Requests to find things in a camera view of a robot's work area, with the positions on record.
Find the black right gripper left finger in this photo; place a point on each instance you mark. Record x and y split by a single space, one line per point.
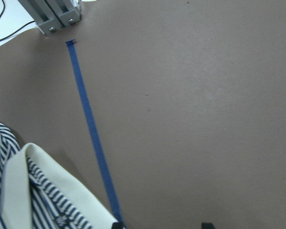
117 225

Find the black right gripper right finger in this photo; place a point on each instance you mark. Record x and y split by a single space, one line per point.
207 225

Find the navy white striped polo shirt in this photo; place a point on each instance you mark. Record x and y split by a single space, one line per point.
38 193

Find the aluminium extrusion post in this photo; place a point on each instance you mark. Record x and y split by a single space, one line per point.
53 15

